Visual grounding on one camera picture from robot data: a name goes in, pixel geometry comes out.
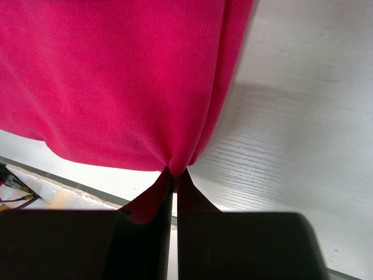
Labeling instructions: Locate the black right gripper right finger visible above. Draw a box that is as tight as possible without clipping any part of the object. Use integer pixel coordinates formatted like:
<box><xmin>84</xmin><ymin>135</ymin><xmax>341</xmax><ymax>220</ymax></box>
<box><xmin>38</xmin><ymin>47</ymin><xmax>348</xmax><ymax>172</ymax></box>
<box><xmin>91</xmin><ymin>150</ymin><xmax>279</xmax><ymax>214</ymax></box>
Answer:
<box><xmin>176</xmin><ymin>171</ymin><xmax>328</xmax><ymax>279</ymax></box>

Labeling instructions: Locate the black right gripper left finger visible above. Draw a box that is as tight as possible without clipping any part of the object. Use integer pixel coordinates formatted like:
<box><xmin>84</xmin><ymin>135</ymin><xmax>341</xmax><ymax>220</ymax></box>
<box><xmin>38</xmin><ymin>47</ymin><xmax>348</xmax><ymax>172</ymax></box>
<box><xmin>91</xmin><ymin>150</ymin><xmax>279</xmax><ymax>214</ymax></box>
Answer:
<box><xmin>1</xmin><ymin>169</ymin><xmax>172</xmax><ymax>279</ymax></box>

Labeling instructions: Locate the pink t-shirt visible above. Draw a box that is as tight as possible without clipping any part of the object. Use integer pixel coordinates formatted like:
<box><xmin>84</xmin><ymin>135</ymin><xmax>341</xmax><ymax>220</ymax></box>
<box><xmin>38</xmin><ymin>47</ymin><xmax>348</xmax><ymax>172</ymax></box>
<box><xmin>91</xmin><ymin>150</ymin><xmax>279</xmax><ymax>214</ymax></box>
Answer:
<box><xmin>0</xmin><ymin>0</ymin><xmax>259</xmax><ymax>225</ymax></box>

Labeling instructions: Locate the white front cover board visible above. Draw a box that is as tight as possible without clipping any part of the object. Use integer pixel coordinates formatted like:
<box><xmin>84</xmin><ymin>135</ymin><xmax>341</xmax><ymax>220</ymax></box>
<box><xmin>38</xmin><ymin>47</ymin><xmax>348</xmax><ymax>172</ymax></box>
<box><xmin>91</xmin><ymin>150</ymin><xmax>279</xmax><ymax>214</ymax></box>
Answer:
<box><xmin>5</xmin><ymin>164</ymin><xmax>120</xmax><ymax>210</ymax></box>

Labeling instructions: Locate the aluminium front rail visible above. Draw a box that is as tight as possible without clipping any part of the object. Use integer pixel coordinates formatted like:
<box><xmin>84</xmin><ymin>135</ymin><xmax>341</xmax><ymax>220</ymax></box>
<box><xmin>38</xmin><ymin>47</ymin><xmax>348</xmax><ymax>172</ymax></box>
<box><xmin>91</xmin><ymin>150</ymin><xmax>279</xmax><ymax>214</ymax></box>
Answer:
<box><xmin>1</xmin><ymin>156</ymin><xmax>160</xmax><ymax>207</ymax></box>

